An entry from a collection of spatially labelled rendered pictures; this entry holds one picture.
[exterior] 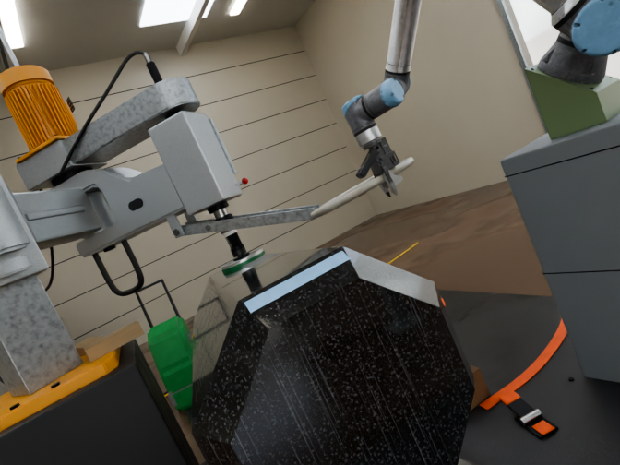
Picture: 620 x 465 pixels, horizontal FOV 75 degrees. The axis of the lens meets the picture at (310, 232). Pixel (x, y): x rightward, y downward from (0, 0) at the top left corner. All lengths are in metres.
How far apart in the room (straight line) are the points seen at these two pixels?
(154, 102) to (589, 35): 1.55
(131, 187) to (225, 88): 5.56
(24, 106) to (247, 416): 1.85
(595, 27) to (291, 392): 1.17
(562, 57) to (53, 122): 2.12
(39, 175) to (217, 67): 5.56
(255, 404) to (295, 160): 6.66
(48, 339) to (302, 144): 6.46
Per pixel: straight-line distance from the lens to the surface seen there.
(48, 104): 2.38
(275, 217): 1.78
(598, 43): 1.32
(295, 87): 8.11
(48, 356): 1.75
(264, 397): 1.07
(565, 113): 1.50
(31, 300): 1.76
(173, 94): 1.93
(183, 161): 1.88
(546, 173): 1.47
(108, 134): 2.09
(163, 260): 6.44
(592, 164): 1.42
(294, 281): 1.11
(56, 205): 2.06
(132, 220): 2.08
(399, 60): 1.56
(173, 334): 3.04
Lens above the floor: 1.02
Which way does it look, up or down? 6 degrees down
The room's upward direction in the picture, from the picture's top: 24 degrees counter-clockwise
